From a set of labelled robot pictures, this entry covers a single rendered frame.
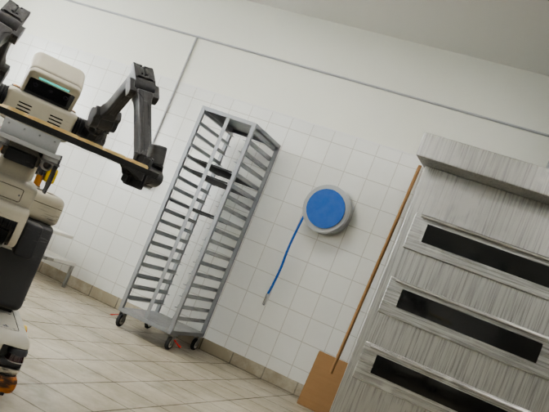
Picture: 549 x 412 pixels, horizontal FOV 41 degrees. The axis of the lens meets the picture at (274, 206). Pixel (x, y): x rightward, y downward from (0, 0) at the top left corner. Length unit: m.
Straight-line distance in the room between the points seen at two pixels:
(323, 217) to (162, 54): 2.31
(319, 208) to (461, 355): 1.85
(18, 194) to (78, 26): 4.88
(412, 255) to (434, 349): 0.60
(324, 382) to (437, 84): 2.51
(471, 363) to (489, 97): 2.28
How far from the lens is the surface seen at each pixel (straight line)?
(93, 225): 6.99
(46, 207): 3.30
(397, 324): 4.79
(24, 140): 2.99
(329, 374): 5.65
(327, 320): 5.95
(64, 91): 2.98
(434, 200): 4.86
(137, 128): 2.50
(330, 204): 5.92
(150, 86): 2.63
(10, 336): 3.06
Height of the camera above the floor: 0.91
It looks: 4 degrees up
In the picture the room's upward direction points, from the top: 22 degrees clockwise
